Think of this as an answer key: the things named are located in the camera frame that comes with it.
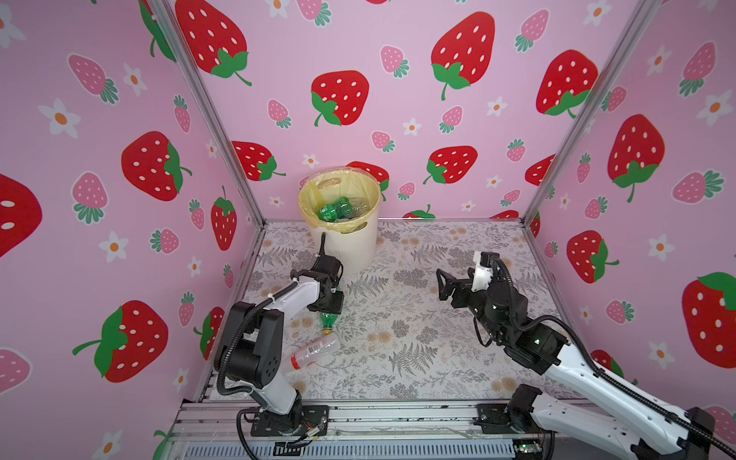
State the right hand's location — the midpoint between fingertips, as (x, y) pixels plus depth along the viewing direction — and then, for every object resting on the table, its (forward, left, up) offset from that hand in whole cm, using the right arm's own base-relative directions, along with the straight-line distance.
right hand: (451, 270), depth 70 cm
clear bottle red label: (-18, +38, -24) cm, 48 cm away
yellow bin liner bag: (+34, +40, -2) cm, 53 cm away
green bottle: (-5, +35, -26) cm, 44 cm away
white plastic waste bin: (+15, +29, -13) cm, 35 cm away
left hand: (0, +35, -25) cm, 43 cm away
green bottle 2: (+27, +35, -6) cm, 45 cm away
